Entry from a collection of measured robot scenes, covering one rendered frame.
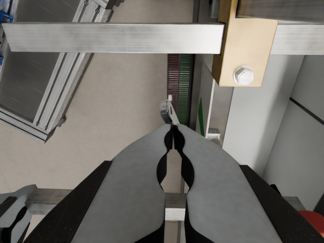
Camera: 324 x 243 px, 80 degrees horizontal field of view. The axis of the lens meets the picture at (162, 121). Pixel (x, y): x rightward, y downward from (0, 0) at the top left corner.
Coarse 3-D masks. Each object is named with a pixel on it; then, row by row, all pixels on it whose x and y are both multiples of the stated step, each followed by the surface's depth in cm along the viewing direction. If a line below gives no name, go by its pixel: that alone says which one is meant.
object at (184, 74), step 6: (180, 54) 34; (186, 54) 34; (180, 60) 34; (186, 60) 34; (180, 66) 35; (186, 66) 35; (180, 72) 35; (186, 72) 35; (180, 78) 36; (186, 78) 36; (180, 84) 36; (186, 84) 36; (180, 90) 37; (186, 90) 37; (180, 96) 38; (186, 96) 38; (180, 102) 38; (186, 102) 38; (180, 108) 39; (186, 108) 39; (180, 114) 39; (186, 114) 39; (180, 120) 40
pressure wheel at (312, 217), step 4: (272, 184) 35; (276, 188) 34; (300, 212) 27; (304, 212) 26; (308, 212) 26; (312, 212) 26; (304, 216) 26; (308, 216) 26; (312, 216) 26; (316, 216) 26; (320, 216) 26; (308, 220) 25; (312, 220) 25; (316, 220) 25; (320, 220) 26; (312, 224) 25; (316, 224) 25; (320, 224) 25; (316, 228) 24; (320, 228) 25; (320, 232) 24
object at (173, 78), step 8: (176, 56) 34; (176, 64) 35; (176, 72) 35; (168, 80) 36; (176, 80) 36; (168, 88) 37; (176, 88) 37; (168, 96) 38; (176, 96) 38; (176, 104) 38; (176, 112) 39
